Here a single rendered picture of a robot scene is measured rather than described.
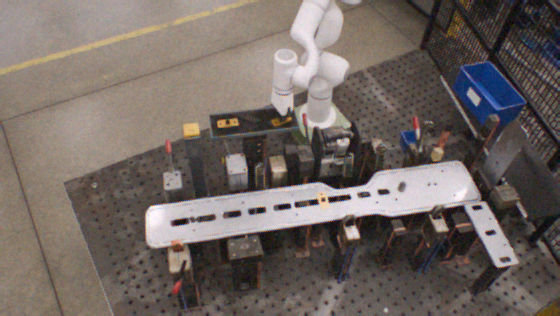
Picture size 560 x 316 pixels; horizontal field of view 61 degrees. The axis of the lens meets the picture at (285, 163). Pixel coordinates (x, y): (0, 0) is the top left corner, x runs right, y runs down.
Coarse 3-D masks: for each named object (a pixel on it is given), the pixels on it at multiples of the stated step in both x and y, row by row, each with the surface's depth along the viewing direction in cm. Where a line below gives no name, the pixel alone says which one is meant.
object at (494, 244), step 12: (468, 204) 198; (480, 204) 199; (468, 216) 195; (480, 216) 195; (492, 216) 195; (480, 228) 191; (492, 228) 192; (480, 240) 189; (492, 240) 188; (504, 240) 188; (492, 252) 185; (504, 252) 185; (504, 264) 182
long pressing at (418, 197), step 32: (256, 192) 196; (288, 192) 197; (352, 192) 199; (416, 192) 201; (448, 192) 202; (160, 224) 185; (192, 224) 186; (224, 224) 186; (256, 224) 187; (288, 224) 188
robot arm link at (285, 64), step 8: (280, 56) 173; (288, 56) 173; (296, 56) 175; (280, 64) 173; (288, 64) 172; (296, 64) 176; (280, 72) 175; (288, 72) 175; (280, 80) 178; (288, 80) 177; (280, 88) 181; (288, 88) 182
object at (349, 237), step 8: (344, 224) 184; (352, 224) 188; (344, 232) 183; (352, 232) 182; (344, 240) 184; (352, 240) 181; (336, 248) 200; (344, 248) 186; (352, 248) 186; (336, 256) 202; (344, 256) 192; (352, 256) 193; (328, 264) 211; (336, 264) 202; (344, 264) 195; (336, 272) 204; (344, 272) 204; (344, 280) 206
